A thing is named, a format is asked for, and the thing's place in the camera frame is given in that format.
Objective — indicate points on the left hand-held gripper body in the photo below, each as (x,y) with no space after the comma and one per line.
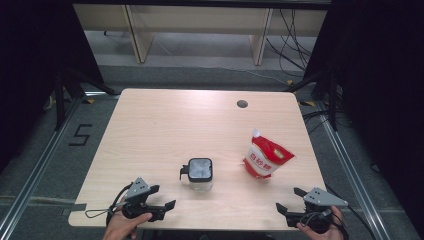
(138,190)

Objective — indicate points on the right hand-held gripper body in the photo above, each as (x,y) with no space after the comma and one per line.
(321,197)

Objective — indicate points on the glass jar with black lid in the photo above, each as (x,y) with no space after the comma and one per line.
(200,171)

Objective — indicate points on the red and white sugar pouch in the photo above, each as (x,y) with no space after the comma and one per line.
(265,156)

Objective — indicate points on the person's right hand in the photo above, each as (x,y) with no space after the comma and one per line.
(333,233)

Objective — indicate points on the person's left hand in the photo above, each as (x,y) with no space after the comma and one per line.
(121,226)

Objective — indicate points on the black tape floor mark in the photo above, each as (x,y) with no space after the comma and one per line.
(81,135)

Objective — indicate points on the yellow and black tape piece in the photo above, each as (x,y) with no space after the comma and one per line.
(88,100)
(308,103)

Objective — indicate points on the black tripod stand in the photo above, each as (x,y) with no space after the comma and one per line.
(331,96)
(61,96)

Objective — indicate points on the dark curtain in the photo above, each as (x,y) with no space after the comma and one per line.
(36,66)
(383,83)

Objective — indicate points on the beige wooden desk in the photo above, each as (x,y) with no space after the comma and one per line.
(200,18)

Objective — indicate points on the aluminium floor rail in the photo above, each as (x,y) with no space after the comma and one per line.
(353,176)
(36,170)

